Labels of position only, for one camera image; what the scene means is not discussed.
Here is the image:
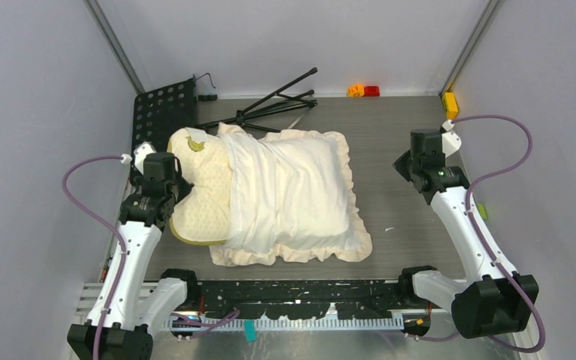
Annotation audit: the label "cream yellow pillow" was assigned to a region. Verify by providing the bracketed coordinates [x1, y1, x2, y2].
[168, 127, 233, 245]

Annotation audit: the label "cream ruffled pillowcase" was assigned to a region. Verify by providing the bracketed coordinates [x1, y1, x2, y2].
[210, 124, 373, 267]

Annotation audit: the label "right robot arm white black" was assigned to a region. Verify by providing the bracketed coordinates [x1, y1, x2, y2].
[394, 129, 539, 339]

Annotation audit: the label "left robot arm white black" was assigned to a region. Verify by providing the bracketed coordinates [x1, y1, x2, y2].
[61, 152, 200, 359]

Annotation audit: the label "yellow toy block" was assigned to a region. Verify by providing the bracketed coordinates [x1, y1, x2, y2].
[441, 91, 459, 121]

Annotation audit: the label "green toy block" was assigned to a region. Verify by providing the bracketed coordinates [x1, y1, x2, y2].
[476, 202, 488, 221]

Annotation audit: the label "black perforated music stand tray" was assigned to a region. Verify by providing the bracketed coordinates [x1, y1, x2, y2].
[130, 78, 198, 152]

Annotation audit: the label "red toy block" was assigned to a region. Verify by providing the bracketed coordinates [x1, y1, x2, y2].
[363, 85, 380, 98]

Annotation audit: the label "orange toy block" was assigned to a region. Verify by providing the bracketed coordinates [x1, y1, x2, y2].
[346, 84, 365, 98]

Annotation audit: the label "black folding stand legs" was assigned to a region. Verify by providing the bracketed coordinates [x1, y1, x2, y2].
[194, 67, 318, 133]

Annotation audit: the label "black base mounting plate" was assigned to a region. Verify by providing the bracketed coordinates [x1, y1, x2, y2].
[177, 280, 429, 320]

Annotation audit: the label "teal tape piece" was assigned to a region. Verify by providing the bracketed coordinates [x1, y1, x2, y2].
[243, 319, 257, 343]

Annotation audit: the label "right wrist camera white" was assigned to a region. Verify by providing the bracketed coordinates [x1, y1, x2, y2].
[439, 119, 462, 158]

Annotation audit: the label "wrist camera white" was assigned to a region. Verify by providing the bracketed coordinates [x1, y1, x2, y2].
[439, 119, 462, 158]
[133, 142, 157, 174]

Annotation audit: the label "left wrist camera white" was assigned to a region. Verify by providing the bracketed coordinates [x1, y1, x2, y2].
[133, 142, 157, 174]

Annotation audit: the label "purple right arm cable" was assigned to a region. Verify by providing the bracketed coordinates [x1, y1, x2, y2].
[406, 114, 548, 354]

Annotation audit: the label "aluminium frame rail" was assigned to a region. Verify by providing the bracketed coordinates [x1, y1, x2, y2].
[75, 277, 528, 333]

